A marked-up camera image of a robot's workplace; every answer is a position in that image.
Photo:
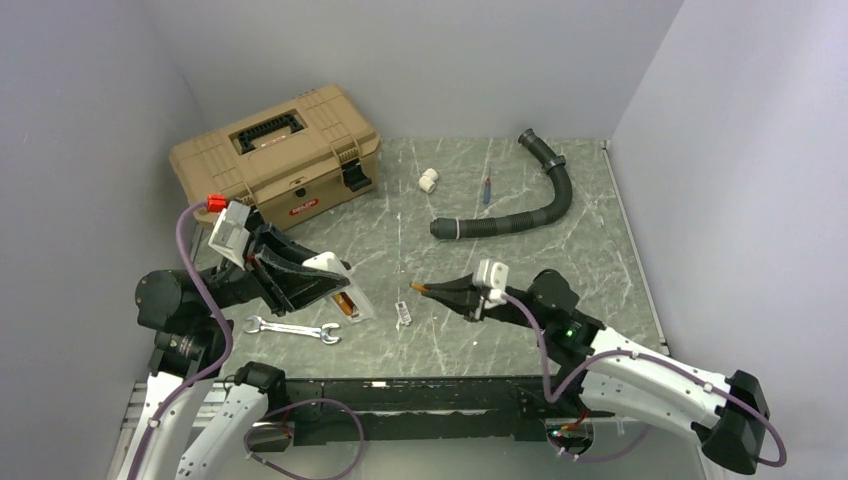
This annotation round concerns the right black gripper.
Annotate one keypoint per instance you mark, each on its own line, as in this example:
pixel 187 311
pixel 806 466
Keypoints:
pixel 459 294

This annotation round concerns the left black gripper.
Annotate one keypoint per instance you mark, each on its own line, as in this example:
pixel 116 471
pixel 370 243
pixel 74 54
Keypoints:
pixel 297 288

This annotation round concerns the white remote control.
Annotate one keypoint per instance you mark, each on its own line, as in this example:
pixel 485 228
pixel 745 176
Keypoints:
pixel 329 262

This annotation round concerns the tan plastic toolbox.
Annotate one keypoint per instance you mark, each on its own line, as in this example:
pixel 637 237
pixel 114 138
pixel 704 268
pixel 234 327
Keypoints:
pixel 292 161

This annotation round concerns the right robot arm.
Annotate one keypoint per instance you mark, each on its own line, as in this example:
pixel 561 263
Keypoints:
pixel 592 366

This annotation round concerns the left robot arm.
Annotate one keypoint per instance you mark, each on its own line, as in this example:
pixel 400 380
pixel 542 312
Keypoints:
pixel 192 340

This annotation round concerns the silver open-end wrench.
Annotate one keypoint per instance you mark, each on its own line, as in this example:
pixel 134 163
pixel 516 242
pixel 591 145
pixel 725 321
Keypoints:
pixel 256 324

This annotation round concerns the white pipe fitting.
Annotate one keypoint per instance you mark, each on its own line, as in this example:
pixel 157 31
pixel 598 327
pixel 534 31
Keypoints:
pixel 428 180

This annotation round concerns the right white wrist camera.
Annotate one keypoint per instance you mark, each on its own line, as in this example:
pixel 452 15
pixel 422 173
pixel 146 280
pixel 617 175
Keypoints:
pixel 490 279

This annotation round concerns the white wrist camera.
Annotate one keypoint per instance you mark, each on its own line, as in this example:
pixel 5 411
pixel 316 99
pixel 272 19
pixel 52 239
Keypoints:
pixel 230 237
pixel 490 279

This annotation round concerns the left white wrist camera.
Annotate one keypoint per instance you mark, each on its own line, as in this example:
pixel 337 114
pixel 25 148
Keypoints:
pixel 230 237

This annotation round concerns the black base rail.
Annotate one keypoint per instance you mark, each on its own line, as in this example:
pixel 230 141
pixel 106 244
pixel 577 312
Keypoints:
pixel 315 412

